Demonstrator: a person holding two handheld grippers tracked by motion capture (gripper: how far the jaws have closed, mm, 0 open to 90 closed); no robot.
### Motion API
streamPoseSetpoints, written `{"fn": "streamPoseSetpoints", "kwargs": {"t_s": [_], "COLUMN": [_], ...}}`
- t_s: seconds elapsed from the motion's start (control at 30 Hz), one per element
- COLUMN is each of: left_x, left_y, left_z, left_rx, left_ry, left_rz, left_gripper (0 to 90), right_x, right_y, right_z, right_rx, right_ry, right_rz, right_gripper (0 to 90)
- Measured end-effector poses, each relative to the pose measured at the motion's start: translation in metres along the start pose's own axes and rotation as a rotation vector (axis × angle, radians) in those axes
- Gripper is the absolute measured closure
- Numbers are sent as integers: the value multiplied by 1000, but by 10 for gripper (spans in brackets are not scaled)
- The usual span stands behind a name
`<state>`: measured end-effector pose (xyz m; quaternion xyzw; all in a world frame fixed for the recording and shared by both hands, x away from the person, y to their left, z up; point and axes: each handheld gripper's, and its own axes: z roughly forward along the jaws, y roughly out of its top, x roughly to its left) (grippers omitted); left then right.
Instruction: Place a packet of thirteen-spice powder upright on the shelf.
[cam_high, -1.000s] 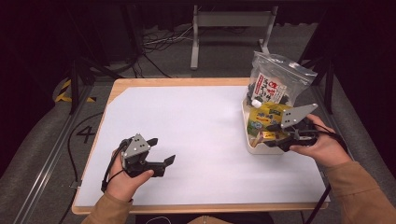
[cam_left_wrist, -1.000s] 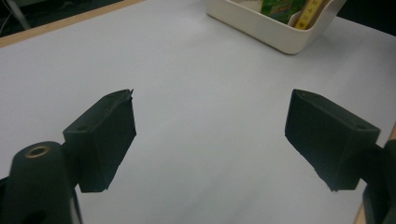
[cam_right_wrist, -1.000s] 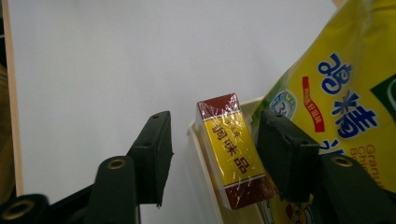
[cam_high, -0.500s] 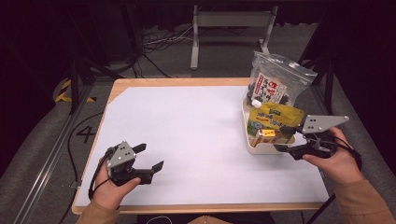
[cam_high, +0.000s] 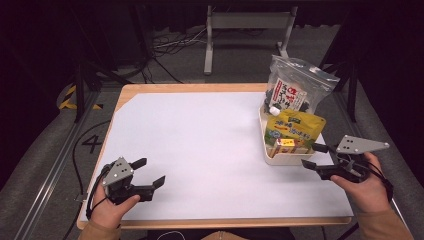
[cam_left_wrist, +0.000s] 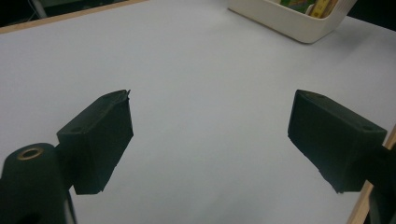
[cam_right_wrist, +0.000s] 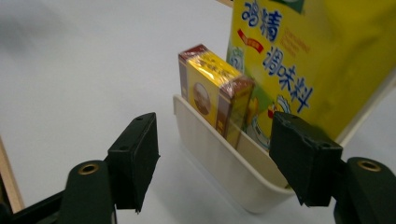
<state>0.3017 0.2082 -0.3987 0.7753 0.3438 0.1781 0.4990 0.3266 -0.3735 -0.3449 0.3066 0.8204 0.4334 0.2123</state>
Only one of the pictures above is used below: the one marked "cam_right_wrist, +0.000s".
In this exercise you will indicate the yellow green spouted seasoning pouch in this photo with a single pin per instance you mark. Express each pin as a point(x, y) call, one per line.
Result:
point(327, 46)

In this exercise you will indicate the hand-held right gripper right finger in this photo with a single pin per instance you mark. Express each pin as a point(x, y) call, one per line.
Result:
point(302, 158)

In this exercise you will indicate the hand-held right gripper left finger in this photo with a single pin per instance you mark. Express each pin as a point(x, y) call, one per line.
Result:
point(134, 161)

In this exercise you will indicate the small yellow and brown box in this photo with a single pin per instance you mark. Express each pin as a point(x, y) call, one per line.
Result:
point(208, 81)

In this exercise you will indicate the white plastic bin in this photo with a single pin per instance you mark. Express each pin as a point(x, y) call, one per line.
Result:
point(224, 168)

